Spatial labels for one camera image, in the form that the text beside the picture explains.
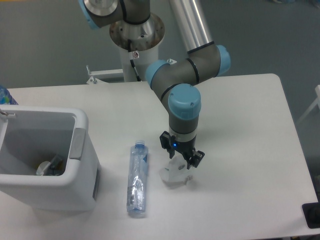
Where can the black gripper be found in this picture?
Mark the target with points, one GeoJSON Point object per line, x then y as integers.
{"type": "Point", "coordinates": [186, 148]}

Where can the white face mask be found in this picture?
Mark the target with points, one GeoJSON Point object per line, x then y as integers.
{"type": "Point", "coordinates": [176, 174]}

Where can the crushed clear plastic bottle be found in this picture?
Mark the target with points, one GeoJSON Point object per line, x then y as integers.
{"type": "Point", "coordinates": [137, 180]}

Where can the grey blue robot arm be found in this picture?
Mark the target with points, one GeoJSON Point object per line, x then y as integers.
{"type": "Point", "coordinates": [175, 84]}

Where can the trash inside the can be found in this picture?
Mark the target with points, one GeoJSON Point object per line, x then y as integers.
{"type": "Point", "coordinates": [54, 167]}

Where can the white open trash can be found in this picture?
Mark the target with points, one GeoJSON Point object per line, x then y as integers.
{"type": "Point", "coordinates": [30, 135]}

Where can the black clamp at table edge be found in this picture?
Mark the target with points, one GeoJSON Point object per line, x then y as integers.
{"type": "Point", "coordinates": [311, 213]}

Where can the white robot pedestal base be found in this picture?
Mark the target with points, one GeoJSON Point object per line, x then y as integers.
{"type": "Point", "coordinates": [138, 46]}

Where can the white frame at right edge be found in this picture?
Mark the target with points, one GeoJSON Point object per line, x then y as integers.
{"type": "Point", "coordinates": [312, 107]}

